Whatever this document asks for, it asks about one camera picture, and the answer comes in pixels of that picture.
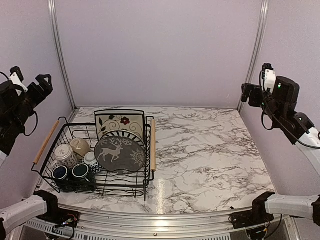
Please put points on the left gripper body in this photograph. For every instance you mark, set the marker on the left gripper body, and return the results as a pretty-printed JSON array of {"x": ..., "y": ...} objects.
[{"x": 38, "y": 96}]

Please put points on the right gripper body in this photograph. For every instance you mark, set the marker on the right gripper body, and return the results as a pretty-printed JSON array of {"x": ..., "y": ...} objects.
[{"x": 254, "y": 101}]

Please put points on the square floral plate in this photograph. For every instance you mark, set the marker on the square floral plate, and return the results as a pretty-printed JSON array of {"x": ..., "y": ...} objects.
[{"x": 130, "y": 120}]

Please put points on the grey reindeer plate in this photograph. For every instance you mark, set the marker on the grey reindeer plate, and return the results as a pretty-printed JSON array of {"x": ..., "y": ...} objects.
[{"x": 118, "y": 154}]

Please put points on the striped round plate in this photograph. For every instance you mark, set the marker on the striped round plate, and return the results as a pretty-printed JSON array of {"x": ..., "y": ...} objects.
[{"x": 125, "y": 134}]

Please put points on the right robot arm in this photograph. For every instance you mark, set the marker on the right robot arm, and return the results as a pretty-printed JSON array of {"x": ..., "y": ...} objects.
[{"x": 279, "y": 105}]

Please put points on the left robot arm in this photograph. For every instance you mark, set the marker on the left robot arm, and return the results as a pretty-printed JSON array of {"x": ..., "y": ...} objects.
[{"x": 16, "y": 107}]

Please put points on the floral glass mug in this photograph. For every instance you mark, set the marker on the floral glass mug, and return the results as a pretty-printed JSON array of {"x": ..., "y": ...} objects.
[{"x": 65, "y": 155}]

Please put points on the beige bowl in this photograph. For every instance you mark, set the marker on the beige bowl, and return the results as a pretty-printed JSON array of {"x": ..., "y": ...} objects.
[{"x": 80, "y": 147}]

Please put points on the dark blue cup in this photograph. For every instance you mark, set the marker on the dark blue cup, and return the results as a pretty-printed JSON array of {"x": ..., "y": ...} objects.
[{"x": 60, "y": 172}]

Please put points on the blue patterned bowl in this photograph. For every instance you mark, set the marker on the blue patterned bowl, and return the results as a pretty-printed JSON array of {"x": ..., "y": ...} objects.
[{"x": 90, "y": 160}]

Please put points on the dark teal cup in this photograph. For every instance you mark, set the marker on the dark teal cup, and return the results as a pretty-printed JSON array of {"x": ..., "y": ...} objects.
[{"x": 80, "y": 170}]

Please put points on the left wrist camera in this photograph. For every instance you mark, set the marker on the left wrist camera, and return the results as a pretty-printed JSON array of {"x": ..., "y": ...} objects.
[{"x": 17, "y": 78}]

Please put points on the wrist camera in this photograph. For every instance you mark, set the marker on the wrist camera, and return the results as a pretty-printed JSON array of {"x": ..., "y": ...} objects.
[
  {"x": 268, "y": 77},
  {"x": 17, "y": 78}
]

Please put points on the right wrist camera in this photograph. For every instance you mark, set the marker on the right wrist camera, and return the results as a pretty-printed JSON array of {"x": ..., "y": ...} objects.
[{"x": 268, "y": 77}]

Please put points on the black wire dish rack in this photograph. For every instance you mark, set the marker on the black wire dish rack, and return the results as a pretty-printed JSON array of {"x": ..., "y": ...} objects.
[{"x": 123, "y": 184}]

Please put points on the left aluminium frame post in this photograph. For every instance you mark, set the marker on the left aluminium frame post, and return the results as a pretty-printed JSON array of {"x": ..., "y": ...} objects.
[{"x": 59, "y": 51}]

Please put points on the aluminium frame post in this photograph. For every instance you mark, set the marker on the aluminium frame post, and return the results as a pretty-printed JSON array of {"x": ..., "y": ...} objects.
[
  {"x": 59, "y": 51},
  {"x": 261, "y": 29}
]

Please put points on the right aluminium frame post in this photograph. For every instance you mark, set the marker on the right aluminium frame post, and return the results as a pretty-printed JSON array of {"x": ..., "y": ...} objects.
[{"x": 261, "y": 29}]

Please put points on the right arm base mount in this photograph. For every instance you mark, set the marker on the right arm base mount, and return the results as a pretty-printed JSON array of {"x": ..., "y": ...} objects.
[{"x": 250, "y": 217}]

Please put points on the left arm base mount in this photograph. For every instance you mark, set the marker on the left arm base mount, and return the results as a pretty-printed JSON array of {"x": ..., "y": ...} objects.
[{"x": 59, "y": 216}]

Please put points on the front aluminium rail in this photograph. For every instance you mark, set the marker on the front aluminium rail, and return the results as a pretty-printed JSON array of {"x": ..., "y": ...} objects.
[{"x": 108, "y": 225}]

